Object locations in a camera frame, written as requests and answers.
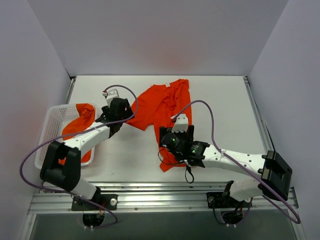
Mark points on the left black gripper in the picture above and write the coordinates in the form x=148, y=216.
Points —
x=123, y=105

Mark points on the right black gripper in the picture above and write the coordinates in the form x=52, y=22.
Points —
x=164, y=135

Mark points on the orange t-shirt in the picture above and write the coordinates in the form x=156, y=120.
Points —
x=86, y=117
x=158, y=104

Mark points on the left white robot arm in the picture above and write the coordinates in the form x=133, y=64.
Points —
x=62, y=163

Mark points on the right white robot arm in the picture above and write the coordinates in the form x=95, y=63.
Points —
x=270, y=175

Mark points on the orange t-shirt in basket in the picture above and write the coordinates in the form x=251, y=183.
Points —
x=86, y=117

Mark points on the white plastic basket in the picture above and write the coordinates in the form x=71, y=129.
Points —
x=56, y=119

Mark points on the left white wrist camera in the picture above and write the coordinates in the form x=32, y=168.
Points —
x=109, y=95

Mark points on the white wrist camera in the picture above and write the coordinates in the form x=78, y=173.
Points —
x=109, y=95
x=181, y=123

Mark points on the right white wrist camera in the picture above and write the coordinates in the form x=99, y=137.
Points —
x=181, y=123

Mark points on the left aluminium side rail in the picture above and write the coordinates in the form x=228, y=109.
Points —
x=70, y=89

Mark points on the aluminium side rail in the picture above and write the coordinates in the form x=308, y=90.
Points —
x=70, y=89
x=262, y=128

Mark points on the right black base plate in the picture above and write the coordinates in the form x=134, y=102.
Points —
x=216, y=200

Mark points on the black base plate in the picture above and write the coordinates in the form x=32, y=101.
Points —
x=216, y=200
x=106, y=200

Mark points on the aluminium front rail frame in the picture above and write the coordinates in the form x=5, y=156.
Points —
x=138, y=197

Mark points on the right aluminium side rail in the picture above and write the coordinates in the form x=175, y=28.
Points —
x=262, y=128

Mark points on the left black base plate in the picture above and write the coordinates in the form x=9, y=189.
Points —
x=106, y=200

